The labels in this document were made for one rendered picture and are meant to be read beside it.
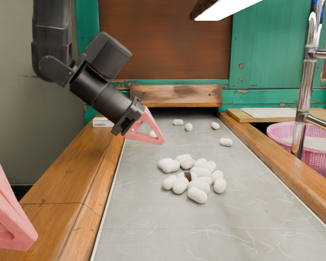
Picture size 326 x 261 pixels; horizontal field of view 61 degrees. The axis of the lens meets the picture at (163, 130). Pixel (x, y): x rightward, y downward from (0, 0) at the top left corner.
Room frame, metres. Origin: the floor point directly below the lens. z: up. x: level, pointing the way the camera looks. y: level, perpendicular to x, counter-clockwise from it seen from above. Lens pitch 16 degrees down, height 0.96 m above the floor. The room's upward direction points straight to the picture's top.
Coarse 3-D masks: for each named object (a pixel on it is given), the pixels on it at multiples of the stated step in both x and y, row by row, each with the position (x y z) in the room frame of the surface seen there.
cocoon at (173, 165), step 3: (165, 162) 0.49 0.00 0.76; (168, 162) 0.49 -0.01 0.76; (171, 162) 0.49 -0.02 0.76; (174, 162) 0.50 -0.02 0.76; (177, 162) 0.50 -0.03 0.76; (162, 165) 0.49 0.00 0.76; (165, 165) 0.49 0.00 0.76; (168, 165) 0.49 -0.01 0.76; (171, 165) 0.49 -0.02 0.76; (174, 165) 0.49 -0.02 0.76; (177, 165) 0.49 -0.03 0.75; (162, 168) 0.49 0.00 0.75; (165, 168) 0.48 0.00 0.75; (168, 168) 0.48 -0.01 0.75; (171, 168) 0.49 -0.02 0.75; (174, 168) 0.49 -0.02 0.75; (177, 168) 0.49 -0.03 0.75; (165, 171) 0.48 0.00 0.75; (168, 171) 0.48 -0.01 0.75; (171, 171) 0.49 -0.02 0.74
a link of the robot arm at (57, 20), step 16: (48, 0) 0.47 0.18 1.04; (64, 0) 0.48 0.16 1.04; (32, 16) 0.48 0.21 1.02; (48, 16) 0.47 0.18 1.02; (64, 16) 0.48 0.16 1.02; (32, 32) 0.47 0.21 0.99; (48, 32) 0.47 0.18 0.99; (64, 32) 0.48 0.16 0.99; (32, 48) 0.47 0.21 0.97; (48, 48) 0.47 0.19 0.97; (64, 48) 0.48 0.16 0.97; (32, 64) 0.47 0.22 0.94; (48, 80) 0.48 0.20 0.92
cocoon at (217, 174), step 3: (216, 171) 0.45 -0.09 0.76; (219, 171) 0.46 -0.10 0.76; (213, 174) 0.44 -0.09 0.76; (216, 174) 0.44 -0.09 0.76; (219, 174) 0.45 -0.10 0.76; (222, 174) 0.45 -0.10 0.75; (210, 177) 0.44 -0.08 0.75; (213, 177) 0.44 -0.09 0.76; (216, 177) 0.44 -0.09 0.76; (219, 177) 0.44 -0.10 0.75; (222, 177) 0.45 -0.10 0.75; (213, 180) 0.44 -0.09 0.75; (213, 183) 0.44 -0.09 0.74
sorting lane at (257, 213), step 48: (144, 144) 0.66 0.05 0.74; (192, 144) 0.66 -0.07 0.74; (240, 144) 0.66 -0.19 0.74; (144, 192) 0.41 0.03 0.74; (240, 192) 0.41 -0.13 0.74; (288, 192) 0.41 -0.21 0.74; (96, 240) 0.29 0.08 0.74; (144, 240) 0.29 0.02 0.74; (192, 240) 0.29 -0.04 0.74; (240, 240) 0.29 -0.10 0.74; (288, 240) 0.29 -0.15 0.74
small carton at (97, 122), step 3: (93, 120) 0.73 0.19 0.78; (96, 120) 0.73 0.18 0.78; (99, 120) 0.73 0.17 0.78; (102, 120) 0.73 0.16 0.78; (105, 120) 0.73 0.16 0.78; (108, 120) 0.73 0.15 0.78; (93, 123) 0.73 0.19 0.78; (96, 123) 0.73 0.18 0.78; (99, 123) 0.73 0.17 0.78; (102, 123) 0.73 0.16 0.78; (105, 123) 0.73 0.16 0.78; (108, 123) 0.73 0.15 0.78; (111, 123) 0.73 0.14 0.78; (93, 126) 0.73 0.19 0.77; (96, 126) 0.73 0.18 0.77; (99, 126) 0.73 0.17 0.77; (102, 126) 0.73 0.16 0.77; (105, 126) 0.73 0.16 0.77; (108, 126) 0.73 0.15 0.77; (111, 126) 0.73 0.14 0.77
